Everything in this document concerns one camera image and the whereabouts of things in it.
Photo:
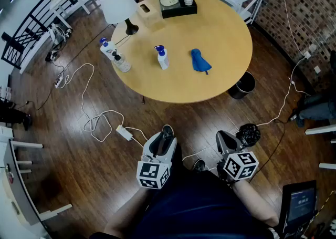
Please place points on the white power adapter block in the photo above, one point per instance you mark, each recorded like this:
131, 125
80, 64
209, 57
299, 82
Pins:
123, 131

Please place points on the person's right forearm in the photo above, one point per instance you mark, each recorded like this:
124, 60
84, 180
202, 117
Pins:
257, 203

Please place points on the person's black shoe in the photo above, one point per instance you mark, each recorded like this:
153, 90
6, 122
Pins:
199, 165
168, 129

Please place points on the person's left forearm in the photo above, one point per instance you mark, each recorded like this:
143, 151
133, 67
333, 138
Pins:
126, 211

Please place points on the clear black-pump bottle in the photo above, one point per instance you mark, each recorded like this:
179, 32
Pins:
122, 63

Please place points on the person's dark blue clothing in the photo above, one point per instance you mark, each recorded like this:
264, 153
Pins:
199, 206

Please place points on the black plastic bag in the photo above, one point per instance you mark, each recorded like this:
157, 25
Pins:
249, 134

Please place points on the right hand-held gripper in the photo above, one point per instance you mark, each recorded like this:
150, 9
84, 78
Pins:
240, 165

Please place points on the black power adapter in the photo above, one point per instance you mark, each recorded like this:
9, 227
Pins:
50, 57

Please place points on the white grey rack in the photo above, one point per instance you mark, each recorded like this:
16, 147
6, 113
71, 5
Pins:
18, 185

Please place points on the wooden tissue box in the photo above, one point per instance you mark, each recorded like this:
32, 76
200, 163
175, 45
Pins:
152, 18

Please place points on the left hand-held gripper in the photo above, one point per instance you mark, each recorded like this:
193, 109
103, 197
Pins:
153, 171

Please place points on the black railing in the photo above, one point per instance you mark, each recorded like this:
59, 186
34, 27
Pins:
16, 41

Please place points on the blue cloth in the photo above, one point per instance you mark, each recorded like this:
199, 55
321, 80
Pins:
198, 62

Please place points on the white power strip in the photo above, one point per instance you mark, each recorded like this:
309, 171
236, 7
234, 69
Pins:
59, 81

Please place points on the black monitor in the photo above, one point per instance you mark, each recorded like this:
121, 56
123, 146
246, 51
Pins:
302, 206

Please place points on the black trash bin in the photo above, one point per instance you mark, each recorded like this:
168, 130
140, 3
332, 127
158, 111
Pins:
242, 88

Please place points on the white table lamp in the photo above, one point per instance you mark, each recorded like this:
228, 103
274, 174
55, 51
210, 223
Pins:
116, 4

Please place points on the white bottle blue cap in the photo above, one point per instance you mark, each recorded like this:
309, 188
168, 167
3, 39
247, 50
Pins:
108, 49

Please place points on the black tray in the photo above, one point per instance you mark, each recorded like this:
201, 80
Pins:
181, 11

